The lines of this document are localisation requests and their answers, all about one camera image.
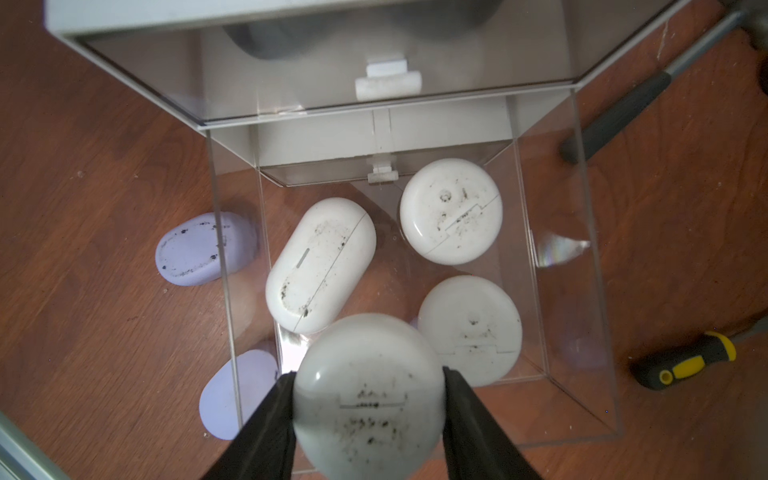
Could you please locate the white round earphone case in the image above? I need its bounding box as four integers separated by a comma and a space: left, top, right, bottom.
417, 275, 523, 387
399, 158, 503, 266
292, 313, 446, 479

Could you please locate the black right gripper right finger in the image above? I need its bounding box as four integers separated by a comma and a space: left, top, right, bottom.
442, 367, 541, 480

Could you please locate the clear acrylic drawer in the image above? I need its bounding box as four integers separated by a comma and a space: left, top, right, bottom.
82, 1, 666, 124
207, 90, 623, 449

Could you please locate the aluminium frame rail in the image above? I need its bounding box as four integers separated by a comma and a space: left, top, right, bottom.
0, 413, 70, 480

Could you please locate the yellow black screwdriver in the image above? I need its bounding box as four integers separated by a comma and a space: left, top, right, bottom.
630, 316, 767, 391

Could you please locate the steel claw hammer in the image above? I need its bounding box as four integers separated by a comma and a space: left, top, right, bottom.
559, 1, 767, 164

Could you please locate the white drawer cabinet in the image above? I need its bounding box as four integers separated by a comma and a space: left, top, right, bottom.
43, 1, 681, 186

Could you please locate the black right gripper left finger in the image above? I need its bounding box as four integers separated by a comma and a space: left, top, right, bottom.
202, 372, 296, 480

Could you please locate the purple earphone case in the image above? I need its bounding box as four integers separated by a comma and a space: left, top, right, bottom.
155, 212, 258, 286
199, 349, 278, 441

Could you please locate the white oblong earphone case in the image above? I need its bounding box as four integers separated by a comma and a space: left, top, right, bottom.
265, 197, 377, 334

